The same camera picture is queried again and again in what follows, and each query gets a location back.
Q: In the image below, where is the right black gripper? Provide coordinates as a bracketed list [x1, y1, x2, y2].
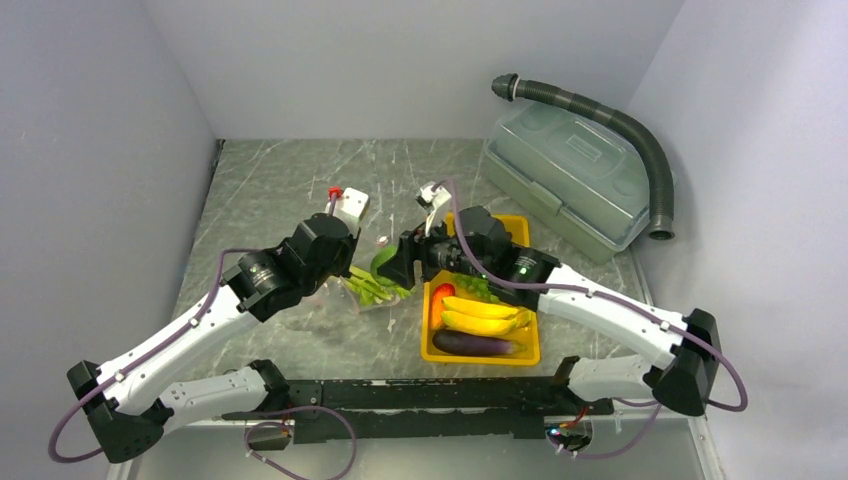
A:
[377, 210, 492, 291]

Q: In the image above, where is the red pepper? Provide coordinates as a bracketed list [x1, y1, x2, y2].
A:
[429, 283, 456, 330]

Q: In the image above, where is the green artichoke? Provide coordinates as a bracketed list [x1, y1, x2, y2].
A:
[369, 245, 397, 279]

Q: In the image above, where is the clear pink zip top bag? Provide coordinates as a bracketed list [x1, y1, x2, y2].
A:
[311, 235, 415, 316]

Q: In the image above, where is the celery stalk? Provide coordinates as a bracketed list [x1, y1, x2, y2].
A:
[341, 266, 412, 309]

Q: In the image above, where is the yellow banana bunch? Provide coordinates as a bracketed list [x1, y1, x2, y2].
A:
[439, 296, 533, 337]

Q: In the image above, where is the purple eggplant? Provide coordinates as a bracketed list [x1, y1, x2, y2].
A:
[432, 330, 526, 357]

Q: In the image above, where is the green grapes bunch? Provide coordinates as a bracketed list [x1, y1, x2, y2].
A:
[452, 274, 500, 304]

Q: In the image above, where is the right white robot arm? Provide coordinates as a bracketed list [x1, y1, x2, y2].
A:
[372, 206, 721, 416]

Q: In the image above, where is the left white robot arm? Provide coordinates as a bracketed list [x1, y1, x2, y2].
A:
[67, 211, 362, 464]

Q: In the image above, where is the yellow plastic tray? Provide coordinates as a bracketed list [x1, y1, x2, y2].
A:
[421, 214, 542, 367]

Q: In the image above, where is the clear lidded storage box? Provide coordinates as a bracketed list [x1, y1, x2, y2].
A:
[482, 102, 649, 263]

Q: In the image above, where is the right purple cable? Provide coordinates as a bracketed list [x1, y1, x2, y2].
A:
[430, 177, 750, 461]

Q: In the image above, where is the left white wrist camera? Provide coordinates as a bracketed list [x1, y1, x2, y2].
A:
[325, 187, 370, 235]

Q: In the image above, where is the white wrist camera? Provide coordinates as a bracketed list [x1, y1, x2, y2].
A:
[416, 182, 452, 237]
[325, 187, 370, 235]

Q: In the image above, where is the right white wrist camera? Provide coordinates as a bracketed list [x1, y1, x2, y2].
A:
[416, 182, 452, 237]

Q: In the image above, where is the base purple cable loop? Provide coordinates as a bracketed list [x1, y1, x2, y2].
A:
[242, 406, 359, 480]

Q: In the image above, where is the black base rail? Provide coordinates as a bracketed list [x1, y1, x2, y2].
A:
[225, 377, 614, 444]

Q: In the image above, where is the grey corrugated hose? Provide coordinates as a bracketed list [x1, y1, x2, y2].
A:
[490, 72, 677, 242]

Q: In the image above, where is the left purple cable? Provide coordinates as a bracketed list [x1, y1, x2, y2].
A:
[47, 192, 342, 464]

